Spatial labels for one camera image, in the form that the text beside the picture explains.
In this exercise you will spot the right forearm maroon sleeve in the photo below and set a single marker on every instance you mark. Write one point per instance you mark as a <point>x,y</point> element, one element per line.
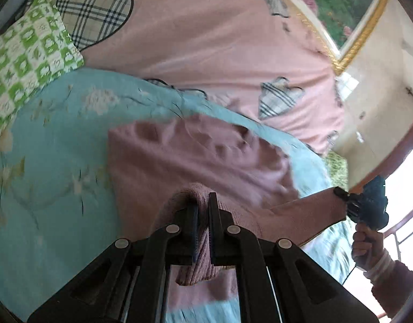
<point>392,283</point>

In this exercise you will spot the gold framed flower picture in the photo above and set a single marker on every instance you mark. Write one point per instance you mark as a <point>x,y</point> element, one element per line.
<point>343,26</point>

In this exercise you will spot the person's right hand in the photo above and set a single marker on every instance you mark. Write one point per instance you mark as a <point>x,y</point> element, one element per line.
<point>367,246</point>

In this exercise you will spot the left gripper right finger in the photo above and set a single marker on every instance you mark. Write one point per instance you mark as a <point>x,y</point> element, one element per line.
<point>277,281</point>

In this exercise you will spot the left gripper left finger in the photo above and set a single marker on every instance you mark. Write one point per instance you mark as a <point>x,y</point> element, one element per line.
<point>128,281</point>

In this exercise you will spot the teal floral bed sheet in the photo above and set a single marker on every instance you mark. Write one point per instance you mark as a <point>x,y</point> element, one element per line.
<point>57,210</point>

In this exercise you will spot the purple knit sweater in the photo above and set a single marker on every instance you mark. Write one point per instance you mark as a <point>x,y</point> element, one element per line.
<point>156,167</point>

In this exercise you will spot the pink quilt with plaid hearts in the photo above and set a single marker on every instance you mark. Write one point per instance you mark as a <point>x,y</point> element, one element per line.
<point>254,57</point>

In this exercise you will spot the green white checkered pillow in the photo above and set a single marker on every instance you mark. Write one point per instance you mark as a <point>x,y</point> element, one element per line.
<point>34,51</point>

